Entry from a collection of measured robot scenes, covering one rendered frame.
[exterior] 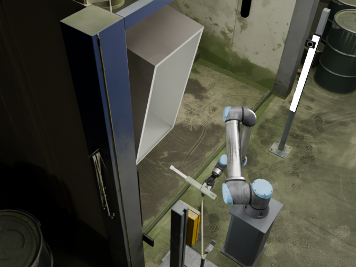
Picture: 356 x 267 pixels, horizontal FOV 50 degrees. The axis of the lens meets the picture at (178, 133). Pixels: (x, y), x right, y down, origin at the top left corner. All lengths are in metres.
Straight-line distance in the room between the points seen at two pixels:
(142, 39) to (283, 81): 2.52
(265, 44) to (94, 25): 3.28
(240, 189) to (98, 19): 1.61
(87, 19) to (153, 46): 1.02
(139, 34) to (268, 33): 2.22
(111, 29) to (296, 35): 3.10
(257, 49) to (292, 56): 0.44
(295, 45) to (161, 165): 1.98
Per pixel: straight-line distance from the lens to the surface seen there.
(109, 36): 1.56
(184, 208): 1.69
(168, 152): 4.00
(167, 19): 2.82
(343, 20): 4.96
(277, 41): 4.54
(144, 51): 2.51
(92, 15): 1.62
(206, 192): 3.32
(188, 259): 2.50
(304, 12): 4.29
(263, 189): 2.72
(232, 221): 2.99
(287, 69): 4.66
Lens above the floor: 3.06
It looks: 46 degrees down
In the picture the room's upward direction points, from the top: 2 degrees clockwise
